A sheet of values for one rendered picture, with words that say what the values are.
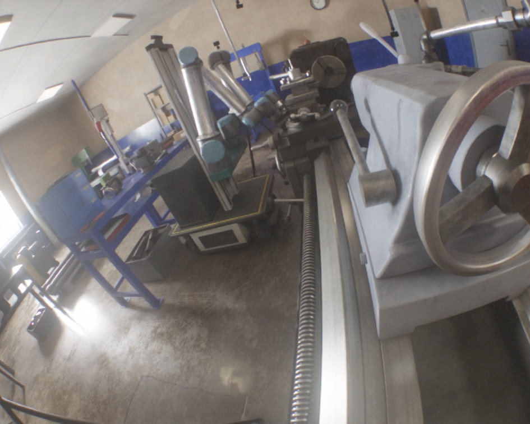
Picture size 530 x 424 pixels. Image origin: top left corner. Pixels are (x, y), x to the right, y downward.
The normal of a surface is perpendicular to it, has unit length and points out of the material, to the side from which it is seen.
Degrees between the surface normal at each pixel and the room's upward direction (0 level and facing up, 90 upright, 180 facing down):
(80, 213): 90
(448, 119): 47
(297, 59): 90
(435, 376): 16
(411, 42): 90
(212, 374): 0
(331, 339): 36
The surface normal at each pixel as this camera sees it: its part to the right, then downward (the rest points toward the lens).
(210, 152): 0.29, 0.50
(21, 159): 0.93, -0.22
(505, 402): -0.43, -0.80
